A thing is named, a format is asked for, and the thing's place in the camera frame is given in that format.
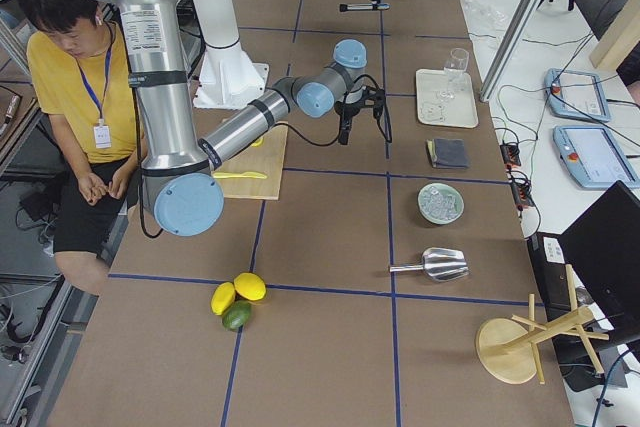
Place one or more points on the steel muddler with black tip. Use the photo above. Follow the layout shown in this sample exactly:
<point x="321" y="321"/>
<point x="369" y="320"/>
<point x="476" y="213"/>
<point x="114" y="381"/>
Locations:
<point x="363" y="7"/>

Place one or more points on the whole yellow lemon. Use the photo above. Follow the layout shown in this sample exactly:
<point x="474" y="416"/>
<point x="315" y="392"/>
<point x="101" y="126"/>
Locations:
<point x="250" y="286"/>
<point x="223" y="297"/>

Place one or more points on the bamboo cutting board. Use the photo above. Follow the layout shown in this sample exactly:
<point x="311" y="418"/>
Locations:
<point x="268" y="158"/>

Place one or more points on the cream bear serving tray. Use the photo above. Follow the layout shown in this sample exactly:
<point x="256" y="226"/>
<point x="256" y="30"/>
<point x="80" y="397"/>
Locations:
<point x="440" y="104"/>

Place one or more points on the yellow plastic knife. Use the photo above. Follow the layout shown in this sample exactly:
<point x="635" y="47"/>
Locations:
<point x="239" y="175"/>

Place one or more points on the grey folded cloth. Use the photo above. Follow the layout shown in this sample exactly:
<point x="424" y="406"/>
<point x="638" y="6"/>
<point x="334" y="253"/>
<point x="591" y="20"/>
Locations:
<point x="447" y="153"/>

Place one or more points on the clear wine glass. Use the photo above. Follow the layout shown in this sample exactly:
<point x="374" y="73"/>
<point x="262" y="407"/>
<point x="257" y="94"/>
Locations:
<point x="455" y="65"/>

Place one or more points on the green bowl of ice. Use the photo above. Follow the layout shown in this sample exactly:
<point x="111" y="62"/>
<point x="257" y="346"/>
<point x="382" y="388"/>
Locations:
<point x="440" y="203"/>

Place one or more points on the steel ice scoop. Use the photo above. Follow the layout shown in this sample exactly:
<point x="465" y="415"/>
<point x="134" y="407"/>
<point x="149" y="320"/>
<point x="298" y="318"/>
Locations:
<point x="438" y="264"/>

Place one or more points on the black power strip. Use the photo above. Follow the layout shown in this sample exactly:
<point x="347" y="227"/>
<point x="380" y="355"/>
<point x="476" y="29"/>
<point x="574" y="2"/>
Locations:
<point x="520" y="184"/>

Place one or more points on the whole green lime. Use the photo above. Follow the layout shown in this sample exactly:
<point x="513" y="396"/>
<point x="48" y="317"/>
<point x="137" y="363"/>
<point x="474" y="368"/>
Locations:
<point x="237" y="315"/>

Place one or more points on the blue teach pendant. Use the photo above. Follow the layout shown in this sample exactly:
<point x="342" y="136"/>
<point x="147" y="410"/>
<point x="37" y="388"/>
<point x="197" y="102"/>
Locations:
<point x="593" y="158"/>
<point x="576" y="95"/>

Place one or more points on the wooden mug tree stand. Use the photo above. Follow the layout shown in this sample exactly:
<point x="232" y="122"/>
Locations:
<point x="508" y="348"/>

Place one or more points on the person in yellow shirt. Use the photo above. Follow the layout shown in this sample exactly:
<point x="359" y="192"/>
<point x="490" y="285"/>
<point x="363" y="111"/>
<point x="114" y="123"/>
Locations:
<point x="79" y="70"/>

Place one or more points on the black laptop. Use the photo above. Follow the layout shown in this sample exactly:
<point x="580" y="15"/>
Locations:
<point x="602" y="246"/>

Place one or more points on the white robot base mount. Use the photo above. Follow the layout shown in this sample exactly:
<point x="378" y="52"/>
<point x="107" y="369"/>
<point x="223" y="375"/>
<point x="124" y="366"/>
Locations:
<point x="228" y="79"/>

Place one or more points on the aluminium frame post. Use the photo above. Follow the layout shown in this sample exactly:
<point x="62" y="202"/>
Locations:
<point x="507" y="48"/>

